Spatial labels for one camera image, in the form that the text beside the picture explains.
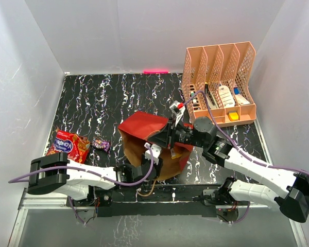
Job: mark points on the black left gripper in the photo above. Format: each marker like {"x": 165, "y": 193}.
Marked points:
{"x": 157, "y": 166}

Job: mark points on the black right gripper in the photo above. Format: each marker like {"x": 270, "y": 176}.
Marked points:
{"x": 166, "y": 137}

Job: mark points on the red brown paper bag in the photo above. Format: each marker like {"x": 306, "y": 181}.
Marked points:
{"x": 136, "y": 130}

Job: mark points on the purple M&M's pack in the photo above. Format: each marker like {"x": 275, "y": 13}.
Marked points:
{"x": 101, "y": 144}

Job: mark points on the red candy bag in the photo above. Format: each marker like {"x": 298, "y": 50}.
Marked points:
{"x": 77, "y": 147}

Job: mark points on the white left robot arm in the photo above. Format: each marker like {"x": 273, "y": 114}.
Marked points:
{"x": 57, "y": 173}

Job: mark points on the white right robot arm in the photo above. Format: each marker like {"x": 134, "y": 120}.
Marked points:
{"x": 280, "y": 188}

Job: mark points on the yellow M&M's pack lower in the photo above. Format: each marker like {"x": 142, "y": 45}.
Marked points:
{"x": 175, "y": 154}

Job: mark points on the yellow sticky note block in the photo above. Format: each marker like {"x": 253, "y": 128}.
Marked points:
{"x": 233, "y": 116}

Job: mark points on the white label card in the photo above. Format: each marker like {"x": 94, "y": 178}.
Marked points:
{"x": 226, "y": 96}

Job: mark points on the pink tape strip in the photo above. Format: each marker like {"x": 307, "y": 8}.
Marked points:
{"x": 155, "y": 71}

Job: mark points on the peach plastic file organizer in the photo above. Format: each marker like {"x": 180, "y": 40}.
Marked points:
{"x": 206, "y": 68}

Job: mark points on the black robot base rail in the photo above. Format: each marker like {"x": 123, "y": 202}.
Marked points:
{"x": 165, "y": 200}

